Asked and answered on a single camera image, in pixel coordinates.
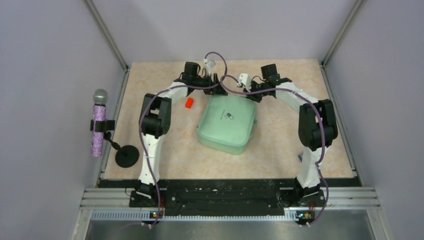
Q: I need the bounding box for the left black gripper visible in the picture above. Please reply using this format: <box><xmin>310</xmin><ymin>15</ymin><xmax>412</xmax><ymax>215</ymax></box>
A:
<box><xmin>192</xmin><ymin>73</ymin><xmax>227</xmax><ymax>95</ymax></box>

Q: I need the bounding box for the mint green medicine case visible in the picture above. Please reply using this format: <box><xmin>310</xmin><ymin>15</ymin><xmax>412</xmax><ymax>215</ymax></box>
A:
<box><xmin>197</xmin><ymin>95</ymin><xmax>257</xmax><ymax>155</ymax></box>

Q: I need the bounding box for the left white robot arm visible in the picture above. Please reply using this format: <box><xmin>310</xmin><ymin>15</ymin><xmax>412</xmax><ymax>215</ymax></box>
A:
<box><xmin>135</xmin><ymin>59</ymin><xmax>228</xmax><ymax>207</ymax></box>

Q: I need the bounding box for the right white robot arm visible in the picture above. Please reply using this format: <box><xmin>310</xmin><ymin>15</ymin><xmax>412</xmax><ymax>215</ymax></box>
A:
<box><xmin>237</xmin><ymin>64</ymin><xmax>338</xmax><ymax>206</ymax></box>

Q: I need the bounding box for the orange red small box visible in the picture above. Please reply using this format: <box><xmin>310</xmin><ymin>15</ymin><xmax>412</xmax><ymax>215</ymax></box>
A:
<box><xmin>184</xmin><ymin>97</ymin><xmax>194</xmax><ymax>109</ymax></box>

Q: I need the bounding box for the purple glitter microphone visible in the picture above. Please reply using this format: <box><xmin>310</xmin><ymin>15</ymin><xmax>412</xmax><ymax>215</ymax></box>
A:
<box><xmin>91</xmin><ymin>89</ymin><xmax>108</xmax><ymax>157</ymax></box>

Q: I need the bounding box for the black microphone stand base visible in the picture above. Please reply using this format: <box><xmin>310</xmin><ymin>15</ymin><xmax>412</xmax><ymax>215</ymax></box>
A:
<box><xmin>115</xmin><ymin>145</ymin><xmax>140</xmax><ymax>168</ymax></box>

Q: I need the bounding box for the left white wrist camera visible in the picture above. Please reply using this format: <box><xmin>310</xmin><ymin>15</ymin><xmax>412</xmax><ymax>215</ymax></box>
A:
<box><xmin>203</xmin><ymin>58</ymin><xmax>216</xmax><ymax>76</ymax></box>

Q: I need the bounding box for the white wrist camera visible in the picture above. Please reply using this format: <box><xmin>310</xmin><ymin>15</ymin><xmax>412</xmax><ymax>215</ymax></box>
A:
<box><xmin>203</xmin><ymin>58</ymin><xmax>216</xmax><ymax>76</ymax></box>
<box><xmin>236</xmin><ymin>73</ymin><xmax>252</xmax><ymax>92</ymax></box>

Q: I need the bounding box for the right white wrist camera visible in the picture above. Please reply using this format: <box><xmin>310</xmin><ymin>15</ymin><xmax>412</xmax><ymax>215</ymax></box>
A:
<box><xmin>236</xmin><ymin>73</ymin><xmax>252</xmax><ymax>92</ymax></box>

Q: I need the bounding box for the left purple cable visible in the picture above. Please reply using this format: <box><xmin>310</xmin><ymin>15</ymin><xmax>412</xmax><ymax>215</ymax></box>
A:
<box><xmin>138</xmin><ymin>50</ymin><xmax>229</xmax><ymax>229</ymax></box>

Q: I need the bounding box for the purple cable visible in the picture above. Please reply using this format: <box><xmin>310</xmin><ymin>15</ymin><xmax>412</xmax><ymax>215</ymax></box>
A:
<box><xmin>219</xmin><ymin>74</ymin><xmax>329</xmax><ymax>228</ymax></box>
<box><xmin>138</xmin><ymin>50</ymin><xmax>229</xmax><ymax>229</ymax></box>

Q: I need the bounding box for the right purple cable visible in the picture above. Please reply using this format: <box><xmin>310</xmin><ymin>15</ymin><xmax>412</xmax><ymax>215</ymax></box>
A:
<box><xmin>219</xmin><ymin>74</ymin><xmax>329</xmax><ymax>228</ymax></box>

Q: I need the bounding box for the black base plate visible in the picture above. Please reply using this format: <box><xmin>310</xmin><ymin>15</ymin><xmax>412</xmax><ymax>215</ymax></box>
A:
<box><xmin>129</xmin><ymin>178</ymin><xmax>326</xmax><ymax>217</ymax></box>

